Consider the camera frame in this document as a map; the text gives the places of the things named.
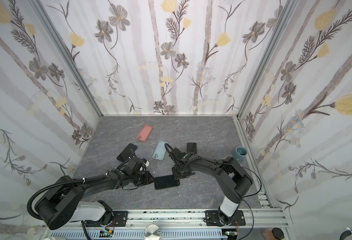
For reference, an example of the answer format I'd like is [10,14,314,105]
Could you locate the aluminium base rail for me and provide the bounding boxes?
[39,191,294,240]

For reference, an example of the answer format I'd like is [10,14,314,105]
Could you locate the purple-edged black phone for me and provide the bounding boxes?
[187,143,197,154]

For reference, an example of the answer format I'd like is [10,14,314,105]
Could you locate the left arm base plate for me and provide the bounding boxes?
[84,211,129,228]

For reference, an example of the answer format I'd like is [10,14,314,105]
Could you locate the round silver knob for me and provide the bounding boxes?
[144,224,162,240]

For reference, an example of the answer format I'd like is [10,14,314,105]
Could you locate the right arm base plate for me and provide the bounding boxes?
[204,210,246,227]

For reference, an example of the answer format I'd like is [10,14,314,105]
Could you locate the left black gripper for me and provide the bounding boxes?
[130,171,158,186]

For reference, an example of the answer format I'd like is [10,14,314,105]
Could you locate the brown box black cap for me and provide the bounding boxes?
[262,228,285,240]

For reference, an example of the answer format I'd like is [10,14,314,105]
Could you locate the black phone case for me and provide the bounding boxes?
[154,175,180,190]

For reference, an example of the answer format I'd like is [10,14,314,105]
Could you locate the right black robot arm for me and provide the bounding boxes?
[164,143,254,227]

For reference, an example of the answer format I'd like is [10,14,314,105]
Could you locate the pink phone case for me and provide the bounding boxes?
[136,125,153,142]

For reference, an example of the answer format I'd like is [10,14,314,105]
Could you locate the teal ceramic cup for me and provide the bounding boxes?
[233,146,248,162]

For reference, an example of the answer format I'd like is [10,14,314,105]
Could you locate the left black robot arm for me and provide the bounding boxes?
[26,157,154,230]

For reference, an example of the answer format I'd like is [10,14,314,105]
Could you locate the white ventilated cable duct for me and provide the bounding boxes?
[50,229,228,240]

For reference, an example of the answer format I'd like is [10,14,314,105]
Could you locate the black phone far left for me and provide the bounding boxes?
[117,143,138,163]

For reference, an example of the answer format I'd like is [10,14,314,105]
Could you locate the light blue phone case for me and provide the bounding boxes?
[153,141,167,161]

